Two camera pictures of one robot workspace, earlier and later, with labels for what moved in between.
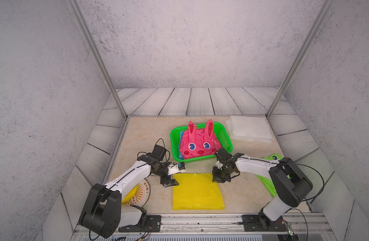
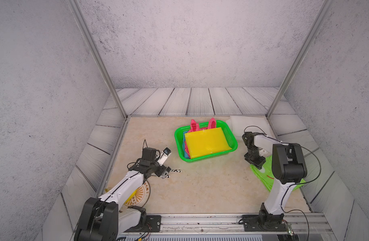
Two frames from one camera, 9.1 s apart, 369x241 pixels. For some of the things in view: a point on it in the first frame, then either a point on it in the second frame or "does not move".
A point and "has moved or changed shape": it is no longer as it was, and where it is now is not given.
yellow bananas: x=130 y=195 does not move
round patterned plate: x=142 y=195 does not move
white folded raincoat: x=253 y=128 does not move
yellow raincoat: x=196 y=191 -> x=207 y=142
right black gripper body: x=220 y=174 -> x=253 y=157
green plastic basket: x=220 y=132 has moved or changed shape
